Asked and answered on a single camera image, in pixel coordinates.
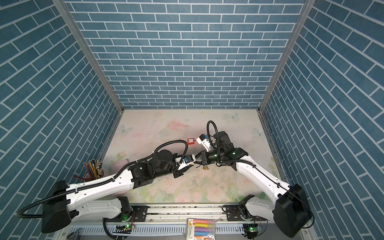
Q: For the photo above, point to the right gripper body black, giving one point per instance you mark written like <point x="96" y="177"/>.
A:
<point x="210" y="157"/>

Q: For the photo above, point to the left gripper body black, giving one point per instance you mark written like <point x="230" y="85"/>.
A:
<point x="178" y="173"/>

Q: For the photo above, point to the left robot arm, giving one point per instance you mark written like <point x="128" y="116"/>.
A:
<point x="62" y="205"/>

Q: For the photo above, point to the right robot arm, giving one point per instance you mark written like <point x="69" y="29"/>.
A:
<point x="290" y="209"/>

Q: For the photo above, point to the red padlock with key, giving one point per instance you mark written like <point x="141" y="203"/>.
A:
<point x="190" y="141"/>

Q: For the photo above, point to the highlighter marker pack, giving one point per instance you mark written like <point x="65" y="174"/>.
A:
<point x="200" y="229"/>

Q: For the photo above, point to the pink pencil case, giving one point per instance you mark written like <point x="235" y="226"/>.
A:
<point x="116" y="167"/>

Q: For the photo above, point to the pink pencil cup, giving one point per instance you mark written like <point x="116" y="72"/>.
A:
<point x="94" y="171"/>

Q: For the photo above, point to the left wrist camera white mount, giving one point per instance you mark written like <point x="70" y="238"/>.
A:
<point x="185" y="161"/>

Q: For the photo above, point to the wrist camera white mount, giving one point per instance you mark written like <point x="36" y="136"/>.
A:
<point x="185" y="161"/>
<point x="203" y="140"/>

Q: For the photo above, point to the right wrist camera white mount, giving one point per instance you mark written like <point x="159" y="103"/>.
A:
<point x="203" y="140"/>

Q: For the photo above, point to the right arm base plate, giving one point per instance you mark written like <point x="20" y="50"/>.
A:
<point x="236" y="213"/>

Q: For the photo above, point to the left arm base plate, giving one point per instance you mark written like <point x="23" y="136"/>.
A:
<point x="137" y="214"/>

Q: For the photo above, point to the aluminium rail frame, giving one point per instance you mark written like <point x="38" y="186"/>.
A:
<point x="161" y="220"/>

